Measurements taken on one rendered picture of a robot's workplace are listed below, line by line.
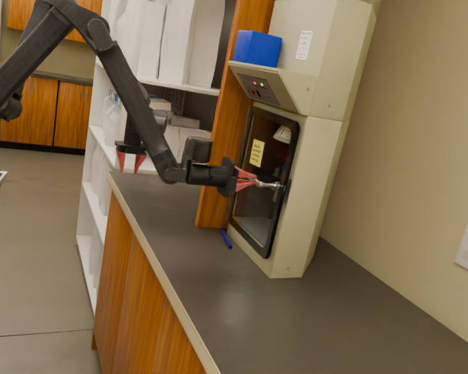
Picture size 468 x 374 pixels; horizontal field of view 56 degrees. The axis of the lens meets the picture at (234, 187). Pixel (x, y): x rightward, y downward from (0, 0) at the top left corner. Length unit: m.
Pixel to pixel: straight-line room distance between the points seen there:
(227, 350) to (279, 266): 0.40
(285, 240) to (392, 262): 0.41
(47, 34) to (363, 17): 0.76
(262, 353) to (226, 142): 0.76
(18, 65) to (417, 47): 1.14
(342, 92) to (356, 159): 0.49
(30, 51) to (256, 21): 0.70
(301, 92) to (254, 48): 0.23
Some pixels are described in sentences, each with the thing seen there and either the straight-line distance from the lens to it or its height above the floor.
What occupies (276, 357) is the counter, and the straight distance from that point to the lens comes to 0.98.
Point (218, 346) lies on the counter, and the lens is 0.96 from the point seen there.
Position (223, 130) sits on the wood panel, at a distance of 1.47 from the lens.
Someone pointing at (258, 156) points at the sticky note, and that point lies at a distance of 1.34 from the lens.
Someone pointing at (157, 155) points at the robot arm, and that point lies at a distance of 1.13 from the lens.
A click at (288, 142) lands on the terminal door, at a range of 1.19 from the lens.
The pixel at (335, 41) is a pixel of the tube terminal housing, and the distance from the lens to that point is 1.19.
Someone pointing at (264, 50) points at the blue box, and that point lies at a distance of 1.31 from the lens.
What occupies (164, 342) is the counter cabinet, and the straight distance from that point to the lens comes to 1.30.
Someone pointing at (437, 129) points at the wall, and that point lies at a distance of 1.43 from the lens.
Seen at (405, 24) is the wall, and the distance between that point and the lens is 1.62.
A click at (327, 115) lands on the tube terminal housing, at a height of 1.42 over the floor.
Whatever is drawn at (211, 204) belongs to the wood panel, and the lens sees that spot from 1.53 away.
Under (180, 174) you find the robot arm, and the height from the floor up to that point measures 1.20.
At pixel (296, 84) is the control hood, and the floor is 1.48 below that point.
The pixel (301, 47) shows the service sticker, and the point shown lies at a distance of 1.26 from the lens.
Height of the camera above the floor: 1.49
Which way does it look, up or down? 15 degrees down
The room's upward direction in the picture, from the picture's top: 12 degrees clockwise
